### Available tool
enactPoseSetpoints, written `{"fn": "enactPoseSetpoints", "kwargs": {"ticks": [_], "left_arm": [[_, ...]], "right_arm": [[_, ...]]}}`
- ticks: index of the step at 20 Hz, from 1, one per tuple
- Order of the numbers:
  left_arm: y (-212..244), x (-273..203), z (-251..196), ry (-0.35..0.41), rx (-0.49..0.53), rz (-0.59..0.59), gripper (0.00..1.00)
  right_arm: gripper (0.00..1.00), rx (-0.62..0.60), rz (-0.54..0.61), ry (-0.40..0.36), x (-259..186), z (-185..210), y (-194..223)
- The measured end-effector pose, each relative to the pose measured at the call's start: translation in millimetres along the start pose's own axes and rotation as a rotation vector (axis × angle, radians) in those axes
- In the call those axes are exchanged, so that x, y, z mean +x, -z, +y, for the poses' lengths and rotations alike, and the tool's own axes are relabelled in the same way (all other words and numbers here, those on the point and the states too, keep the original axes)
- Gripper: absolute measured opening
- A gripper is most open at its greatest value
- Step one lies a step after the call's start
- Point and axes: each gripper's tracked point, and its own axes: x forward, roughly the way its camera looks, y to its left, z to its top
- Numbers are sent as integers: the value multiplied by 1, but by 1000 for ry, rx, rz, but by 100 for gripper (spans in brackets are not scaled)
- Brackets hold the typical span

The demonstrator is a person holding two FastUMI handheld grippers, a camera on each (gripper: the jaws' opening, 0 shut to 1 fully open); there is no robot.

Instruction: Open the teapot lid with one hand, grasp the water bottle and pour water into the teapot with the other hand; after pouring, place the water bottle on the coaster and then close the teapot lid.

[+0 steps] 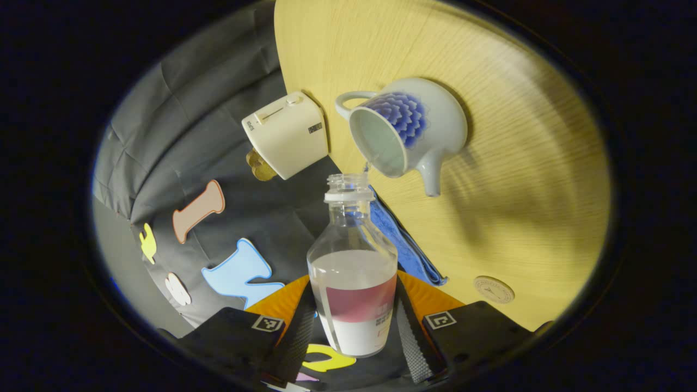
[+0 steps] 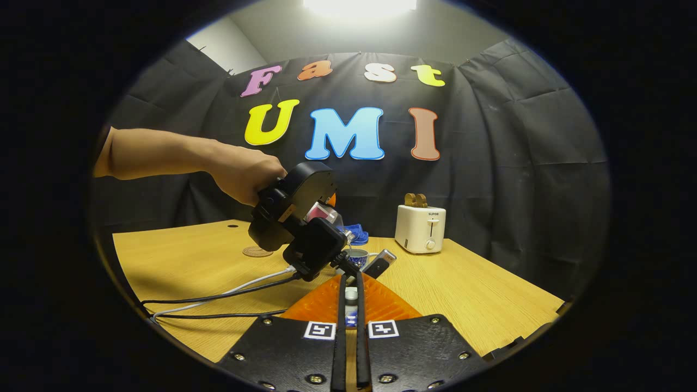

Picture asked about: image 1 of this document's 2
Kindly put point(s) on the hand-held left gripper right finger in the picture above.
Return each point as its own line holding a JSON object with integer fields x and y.
{"x": 411, "y": 337}

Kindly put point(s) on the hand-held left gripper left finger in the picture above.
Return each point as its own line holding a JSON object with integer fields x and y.
{"x": 297, "y": 337}

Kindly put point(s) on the clear plastic water bottle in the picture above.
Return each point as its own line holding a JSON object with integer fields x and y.
{"x": 354, "y": 283}

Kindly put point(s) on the round beige coaster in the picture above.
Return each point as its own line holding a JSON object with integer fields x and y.
{"x": 494, "y": 289}

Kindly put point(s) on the white blue-flowered teacup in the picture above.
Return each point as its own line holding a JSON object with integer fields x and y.
{"x": 430, "y": 125}

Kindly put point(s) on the blue folded towel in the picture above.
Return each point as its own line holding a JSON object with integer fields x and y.
{"x": 405, "y": 245}

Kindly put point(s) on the brown toast slices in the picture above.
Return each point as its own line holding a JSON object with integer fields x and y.
{"x": 262, "y": 167}

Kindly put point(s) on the cream white toaster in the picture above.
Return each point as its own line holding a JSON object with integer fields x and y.
{"x": 288, "y": 133}

